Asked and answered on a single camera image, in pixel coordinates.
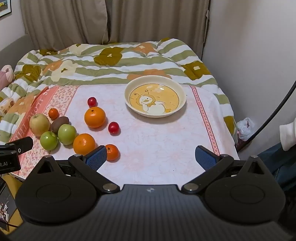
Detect black cable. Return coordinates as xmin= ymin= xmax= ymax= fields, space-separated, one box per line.
xmin=238 ymin=80 xmax=296 ymax=151

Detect cream plate with duck print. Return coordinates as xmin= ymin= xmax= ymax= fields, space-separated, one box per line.
xmin=125 ymin=75 xmax=186 ymax=118

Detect person's white sleeve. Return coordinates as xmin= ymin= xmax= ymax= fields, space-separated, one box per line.
xmin=279 ymin=123 xmax=296 ymax=152

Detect pink plush toy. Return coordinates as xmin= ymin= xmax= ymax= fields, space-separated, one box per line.
xmin=0 ymin=65 xmax=15 ymax=88

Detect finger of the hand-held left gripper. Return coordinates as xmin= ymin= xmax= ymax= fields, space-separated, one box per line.
xmin=0 ymin=136 xmax=33 ymax=155

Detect yellow apple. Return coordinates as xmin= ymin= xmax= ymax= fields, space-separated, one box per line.
xmin=29 ymin=113 xmax=51 ymax=137

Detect framed wall poster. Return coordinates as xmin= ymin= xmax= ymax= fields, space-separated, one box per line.
xmin=0 ymin=0 xmax=12 ymax=18

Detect pink patterned cloth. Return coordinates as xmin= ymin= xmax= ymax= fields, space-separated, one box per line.
xmin=9 ymin=85 xmax=241 ymax=186

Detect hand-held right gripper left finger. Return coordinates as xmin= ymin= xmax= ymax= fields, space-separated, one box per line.
xmin=28 ymin=146 xmax=120 ymax=194

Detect grey padded headboard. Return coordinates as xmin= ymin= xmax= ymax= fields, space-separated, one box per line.
xmin=0 ymin=34 xmax=35 ymax=88

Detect green apple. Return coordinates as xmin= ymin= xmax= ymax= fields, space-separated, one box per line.
xmin=58 ymin=124 xmax=77 ymax=145
xmin=40 ymin=131 xmax=58 ymax=150

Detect white plastic bag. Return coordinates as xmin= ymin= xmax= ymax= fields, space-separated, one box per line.
xmin=236 ymin=117 xmax=255 ymax=141

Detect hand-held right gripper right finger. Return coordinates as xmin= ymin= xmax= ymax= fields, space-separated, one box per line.
xmin=181 ymin=146 xmax=274 ymax=194

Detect green striped floral blanket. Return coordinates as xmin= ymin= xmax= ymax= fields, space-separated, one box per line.
xmin=0 ymin=37 xmax=237 ymax=144

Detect person's blue jeans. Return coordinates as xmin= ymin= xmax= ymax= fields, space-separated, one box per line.
xmin=257 ymin=142 xmax=296 ymax=190

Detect brown kiwi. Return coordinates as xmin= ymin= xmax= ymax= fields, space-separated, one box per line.
xmin=50 ymin=116 xmax=69 ymax=135

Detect large orange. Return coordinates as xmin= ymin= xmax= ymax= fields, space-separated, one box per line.
xmin=73 ymin=133 xmax=96 ymax=155
xmin=84 ymin=107 xmax=106 ymax=128

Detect dark printed box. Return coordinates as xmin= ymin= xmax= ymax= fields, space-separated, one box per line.
xmin=0 ymin=184 xmax=18 ymax=224

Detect beige curtain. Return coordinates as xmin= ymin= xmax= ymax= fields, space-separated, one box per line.
xmin=20 ymin=0 xmax=211 ymax=50

